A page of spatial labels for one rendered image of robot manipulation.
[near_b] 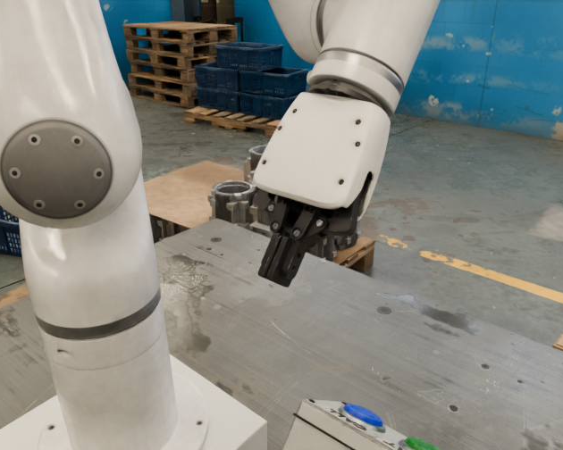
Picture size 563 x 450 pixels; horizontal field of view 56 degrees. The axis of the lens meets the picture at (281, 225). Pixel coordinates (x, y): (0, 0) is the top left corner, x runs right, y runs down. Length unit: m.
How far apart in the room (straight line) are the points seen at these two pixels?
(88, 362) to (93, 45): 0.29
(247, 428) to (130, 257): 0.27
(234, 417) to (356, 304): 0.43
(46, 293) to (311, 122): 0.28
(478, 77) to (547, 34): 0.72
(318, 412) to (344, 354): 0.51
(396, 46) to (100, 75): 0.24
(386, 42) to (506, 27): 5.28
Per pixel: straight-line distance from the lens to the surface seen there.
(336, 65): 0.47
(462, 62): 5.92
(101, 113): 0.39
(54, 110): 0.38
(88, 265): 0.49
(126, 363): 0.54
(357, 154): 0.44
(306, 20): 0.56
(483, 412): 0.85
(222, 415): 0.68
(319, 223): 0.45
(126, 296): 0.50
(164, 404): 0.61
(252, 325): 0.96
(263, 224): 2.12
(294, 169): 0.46
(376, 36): 0.48
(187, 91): 6.49
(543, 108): 5.71
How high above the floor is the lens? 1.36
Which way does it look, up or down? 25 degrees down
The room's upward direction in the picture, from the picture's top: straight up
